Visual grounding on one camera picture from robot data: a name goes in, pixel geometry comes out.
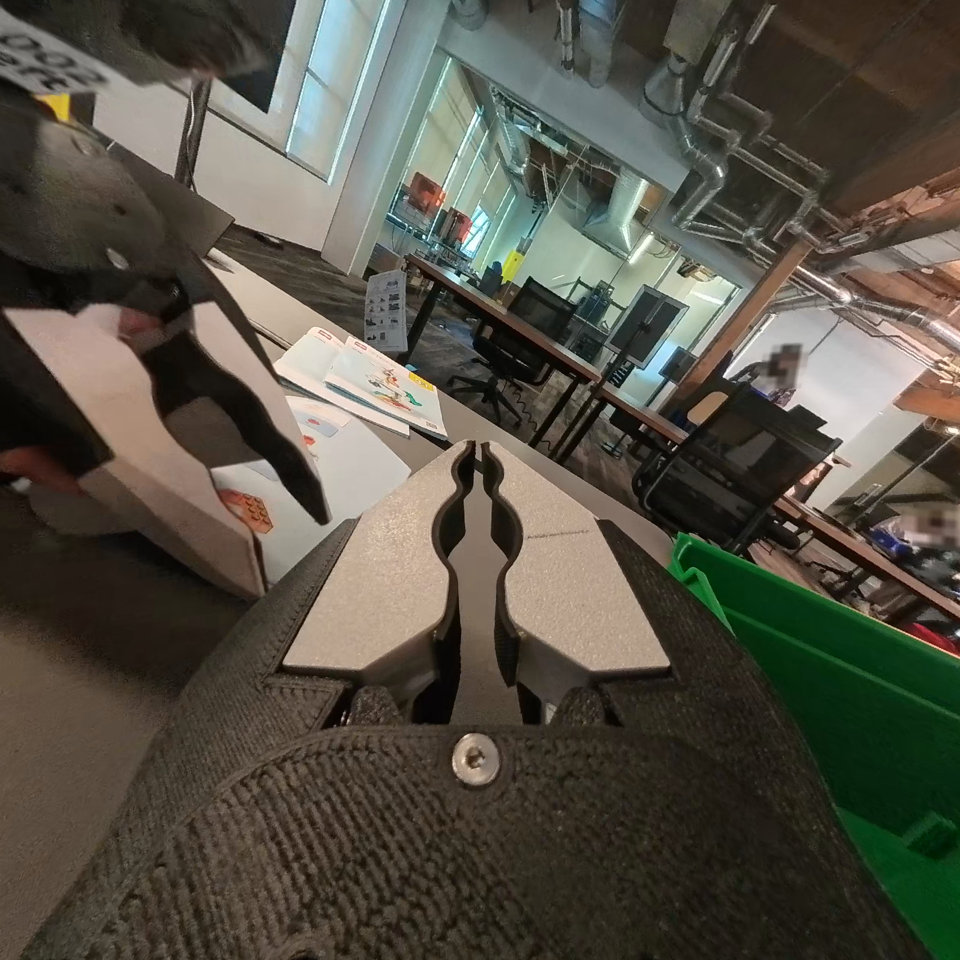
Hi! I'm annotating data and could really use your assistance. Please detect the person's left hand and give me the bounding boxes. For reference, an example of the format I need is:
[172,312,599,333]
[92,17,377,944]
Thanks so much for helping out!
[0,446,85,498]

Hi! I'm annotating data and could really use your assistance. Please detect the white cover instruction booklet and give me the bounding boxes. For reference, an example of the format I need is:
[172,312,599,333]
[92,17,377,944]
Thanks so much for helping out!
[273,326,412,440]

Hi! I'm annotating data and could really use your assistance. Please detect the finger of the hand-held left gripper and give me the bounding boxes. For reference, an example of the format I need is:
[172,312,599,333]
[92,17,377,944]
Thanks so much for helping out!
[0,303,268,598]
[141,255,333,528]

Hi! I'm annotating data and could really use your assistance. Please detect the green plastic bin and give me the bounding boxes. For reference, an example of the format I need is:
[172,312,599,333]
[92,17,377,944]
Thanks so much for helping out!
[666,531,960,960]

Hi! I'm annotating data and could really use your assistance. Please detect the silver ventilation ducts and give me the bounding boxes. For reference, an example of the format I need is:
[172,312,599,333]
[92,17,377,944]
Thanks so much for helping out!
[641,0,960,354]

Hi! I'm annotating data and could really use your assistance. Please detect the black mesh office chair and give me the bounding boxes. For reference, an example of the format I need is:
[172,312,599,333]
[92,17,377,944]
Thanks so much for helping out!
[448,276,580,430]
[632,381,843,558]

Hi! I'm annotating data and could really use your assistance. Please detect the pale blue instruction booklet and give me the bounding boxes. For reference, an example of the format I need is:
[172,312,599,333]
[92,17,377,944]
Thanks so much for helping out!
[208,396,414,597]

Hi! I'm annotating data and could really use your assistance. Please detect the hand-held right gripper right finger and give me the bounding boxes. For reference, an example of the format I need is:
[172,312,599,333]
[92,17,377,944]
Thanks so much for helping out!
[481,441,672,706]

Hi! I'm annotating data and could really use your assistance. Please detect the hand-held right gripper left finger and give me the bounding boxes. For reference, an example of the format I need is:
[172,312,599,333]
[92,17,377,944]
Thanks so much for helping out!
[281,441,477,706]

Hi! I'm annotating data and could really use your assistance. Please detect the long wooden table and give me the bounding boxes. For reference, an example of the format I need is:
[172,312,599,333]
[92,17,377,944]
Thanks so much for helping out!
[772,491,960,625]
[403,253,687,460]

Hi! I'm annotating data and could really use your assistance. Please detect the printed instruction sheet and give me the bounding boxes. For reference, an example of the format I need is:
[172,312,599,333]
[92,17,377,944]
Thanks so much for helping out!
[363,268,411,355]

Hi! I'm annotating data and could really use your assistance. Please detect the grey framed screen on stand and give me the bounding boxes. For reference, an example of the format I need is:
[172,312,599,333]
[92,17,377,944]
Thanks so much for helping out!
[606,283,690,370]

